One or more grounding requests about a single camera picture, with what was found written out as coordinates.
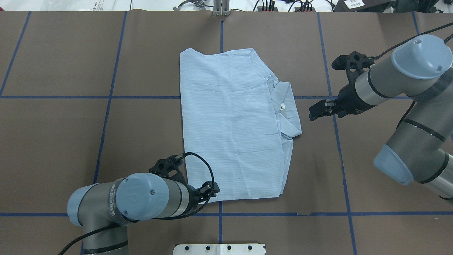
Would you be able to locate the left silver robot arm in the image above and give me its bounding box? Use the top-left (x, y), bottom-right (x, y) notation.
top-left (60, 173), bottom-right (220, 255)

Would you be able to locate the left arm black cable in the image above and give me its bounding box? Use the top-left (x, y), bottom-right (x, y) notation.
top-left (58, 152), bottom-right (216, 255)

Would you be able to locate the light blue button shirt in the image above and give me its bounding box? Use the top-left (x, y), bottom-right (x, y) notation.
top-left (179, 48), bottom-right (302, 202)

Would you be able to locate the aluminium frame post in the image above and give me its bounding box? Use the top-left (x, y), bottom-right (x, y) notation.
top-left (213, 0), bottom-right (231, 16)

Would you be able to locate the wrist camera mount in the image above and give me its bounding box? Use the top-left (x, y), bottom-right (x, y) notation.
top-left (148, 154), bottom-right (187, 184)
top-left (331, 51), bottom-right (375, 74)

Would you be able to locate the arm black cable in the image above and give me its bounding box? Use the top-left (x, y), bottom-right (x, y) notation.
top-left (58, 152), bottom-right (216, 255)
top-left (372, 22), bottom-right (453, 61)

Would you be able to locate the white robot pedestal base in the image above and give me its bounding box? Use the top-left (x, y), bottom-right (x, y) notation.
top-left (173, 243), bottom-right (267, 255)

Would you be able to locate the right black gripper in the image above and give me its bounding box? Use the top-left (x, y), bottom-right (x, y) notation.
top-left (309, 84), bottom-right (375, 121)

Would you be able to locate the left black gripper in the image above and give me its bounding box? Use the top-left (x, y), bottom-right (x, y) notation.
top-left (185, 181), bottom-right (220, 213)

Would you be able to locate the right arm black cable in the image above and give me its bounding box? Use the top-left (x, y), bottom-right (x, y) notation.
top-left (372, 22), bottom-right (453, 61)

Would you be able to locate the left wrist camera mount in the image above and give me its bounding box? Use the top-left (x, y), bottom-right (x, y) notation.
top-left (148, 154), bottom-right (187, 184)

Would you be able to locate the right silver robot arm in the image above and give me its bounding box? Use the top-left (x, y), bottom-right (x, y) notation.
top-left (309, 34), bottom-right (453, 204)

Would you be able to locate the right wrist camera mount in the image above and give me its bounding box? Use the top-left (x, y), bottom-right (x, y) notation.
top-left (331, 51), bottom-right (375, 74)

